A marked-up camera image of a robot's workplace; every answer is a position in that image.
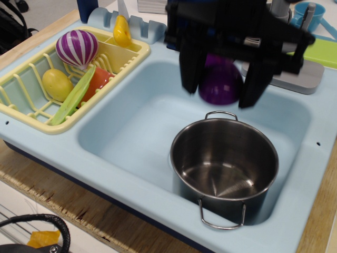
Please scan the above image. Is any green cutting board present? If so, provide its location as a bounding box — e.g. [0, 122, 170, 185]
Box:
[303, 38, 336, 69]

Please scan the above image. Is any purple toy eggplant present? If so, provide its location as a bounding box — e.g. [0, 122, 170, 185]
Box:
[198, 54, 243, 105]

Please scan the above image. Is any blue sink back post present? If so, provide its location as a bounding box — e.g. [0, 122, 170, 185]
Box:
[77, 0, 98, 23]

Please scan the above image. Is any yellow dish rack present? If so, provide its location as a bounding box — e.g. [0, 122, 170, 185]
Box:
[1, 26, 151, 134]

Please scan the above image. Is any yellow toy pepper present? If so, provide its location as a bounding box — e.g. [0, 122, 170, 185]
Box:
[113, 15, 132, 47]

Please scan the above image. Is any grey ribbed box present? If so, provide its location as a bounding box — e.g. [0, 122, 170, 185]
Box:
[137, 0, 167, 14]

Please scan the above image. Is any light blue toy sink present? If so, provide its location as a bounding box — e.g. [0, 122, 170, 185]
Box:
[1, 20, 336, 252]

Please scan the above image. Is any purple white striped toy onion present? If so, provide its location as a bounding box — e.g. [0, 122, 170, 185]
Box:
[55, 30, 98, 70]

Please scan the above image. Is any stainless steel pot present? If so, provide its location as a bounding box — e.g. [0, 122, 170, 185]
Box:
[170, 111, 279, 229]

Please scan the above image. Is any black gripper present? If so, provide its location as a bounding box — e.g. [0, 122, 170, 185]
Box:
[165, 1, 315, 109]

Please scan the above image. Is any grey toy faucet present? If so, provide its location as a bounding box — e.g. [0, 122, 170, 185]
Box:
[241, 0, 325, 95]

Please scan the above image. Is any yellow toy potato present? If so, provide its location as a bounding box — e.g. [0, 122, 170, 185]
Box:
[42, 69, 73, 102]

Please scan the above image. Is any blue toy cup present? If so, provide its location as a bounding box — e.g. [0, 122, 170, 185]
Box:
[290, 2, 325, 33]

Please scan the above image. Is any green toy plate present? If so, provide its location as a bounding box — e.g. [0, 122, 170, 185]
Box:
[49, 66, 96, 126]

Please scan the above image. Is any orange toy bowl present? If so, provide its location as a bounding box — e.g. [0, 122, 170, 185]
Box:
[77, 67, 115, 108]

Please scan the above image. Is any black braided cable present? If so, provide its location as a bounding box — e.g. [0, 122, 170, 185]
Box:
[0, 213, 71, 253]

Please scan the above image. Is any yellow tape piece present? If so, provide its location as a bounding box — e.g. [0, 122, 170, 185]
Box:
[26, 230, 61, 249]

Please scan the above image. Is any black backpack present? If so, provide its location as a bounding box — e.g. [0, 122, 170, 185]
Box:
[1, 1, 38, 55]

